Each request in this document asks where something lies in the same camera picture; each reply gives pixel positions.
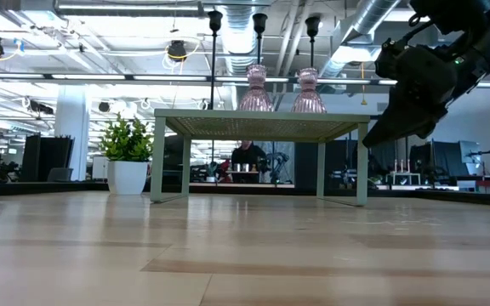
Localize green plant in white pot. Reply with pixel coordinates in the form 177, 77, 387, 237
99, 112, 153, 196

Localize dark computer monitors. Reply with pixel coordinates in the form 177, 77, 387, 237
409, 139, 482, 182

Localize large silver ventilation duct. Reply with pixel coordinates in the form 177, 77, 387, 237
319, 0, 402, 78

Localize black table frame rail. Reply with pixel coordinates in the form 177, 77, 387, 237
0, 181, 490, 208

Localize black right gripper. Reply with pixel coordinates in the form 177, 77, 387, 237
362, 37, 459, 149

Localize black cabinet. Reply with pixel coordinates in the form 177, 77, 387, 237
20, 134, 75, 183

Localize tall black candlestick holder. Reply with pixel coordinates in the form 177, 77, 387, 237
208, 10, 224, 111
305, 15, 322, 69
252, 12, 269, 65

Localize white rack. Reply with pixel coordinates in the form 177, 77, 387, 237
384, 172, 421, 186

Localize pink ribbed glass candle holder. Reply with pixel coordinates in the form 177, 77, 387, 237
290, 67, 328, 114
238, 64, 275, 112

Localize person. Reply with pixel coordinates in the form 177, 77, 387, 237
231, 140, 268, 184

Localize long ceiling light strip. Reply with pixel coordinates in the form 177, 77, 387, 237
0, 72, 490, 89

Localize white pillar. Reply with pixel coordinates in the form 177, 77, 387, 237
54, 84, 91, 182

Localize green perforated metal shelf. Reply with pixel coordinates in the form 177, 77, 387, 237
150, 108, 372, 207

